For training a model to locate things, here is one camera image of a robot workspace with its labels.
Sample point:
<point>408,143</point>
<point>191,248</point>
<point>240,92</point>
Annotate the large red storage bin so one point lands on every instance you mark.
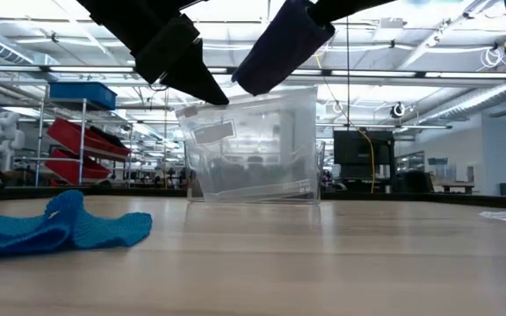
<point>73,134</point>
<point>66,169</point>

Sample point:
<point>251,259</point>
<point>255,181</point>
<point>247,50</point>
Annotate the black monitor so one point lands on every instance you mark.
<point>363,153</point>

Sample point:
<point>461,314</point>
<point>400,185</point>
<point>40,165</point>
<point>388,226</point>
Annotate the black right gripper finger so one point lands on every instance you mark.
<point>345,9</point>

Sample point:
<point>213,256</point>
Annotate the blue cohesive bandage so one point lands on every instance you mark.
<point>279,48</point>
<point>59,228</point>

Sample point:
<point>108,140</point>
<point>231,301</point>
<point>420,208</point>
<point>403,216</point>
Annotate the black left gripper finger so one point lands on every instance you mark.
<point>196,81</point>

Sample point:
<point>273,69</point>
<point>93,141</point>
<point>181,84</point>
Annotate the brown desk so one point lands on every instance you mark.
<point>457,186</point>

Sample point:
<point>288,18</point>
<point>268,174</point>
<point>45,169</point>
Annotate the clear zip bag with label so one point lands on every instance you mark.
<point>253,145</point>

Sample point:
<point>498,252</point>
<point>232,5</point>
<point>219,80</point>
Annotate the black aluminium table frame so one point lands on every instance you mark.
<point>103,191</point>

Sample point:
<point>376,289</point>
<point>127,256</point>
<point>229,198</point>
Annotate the blue storage bin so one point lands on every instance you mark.
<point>81,94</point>

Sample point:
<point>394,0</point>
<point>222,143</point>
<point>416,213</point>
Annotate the metal shelving rack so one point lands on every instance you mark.
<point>82,131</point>

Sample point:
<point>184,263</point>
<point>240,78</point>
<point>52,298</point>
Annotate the white robot figure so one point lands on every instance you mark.
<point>5,136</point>

